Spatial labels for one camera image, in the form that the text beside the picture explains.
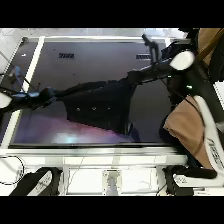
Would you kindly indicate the black garment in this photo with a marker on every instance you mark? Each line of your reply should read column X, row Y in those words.
column 100, row 106

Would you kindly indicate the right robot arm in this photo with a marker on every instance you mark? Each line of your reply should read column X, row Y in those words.
column 181, row 60

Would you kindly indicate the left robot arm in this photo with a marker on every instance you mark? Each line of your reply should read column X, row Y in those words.
column 20, row 100

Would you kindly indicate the tan garment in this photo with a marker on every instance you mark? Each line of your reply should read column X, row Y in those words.
column 185, row 128

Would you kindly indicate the brown garment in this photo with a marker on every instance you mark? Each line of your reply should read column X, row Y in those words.
column 207, row 38

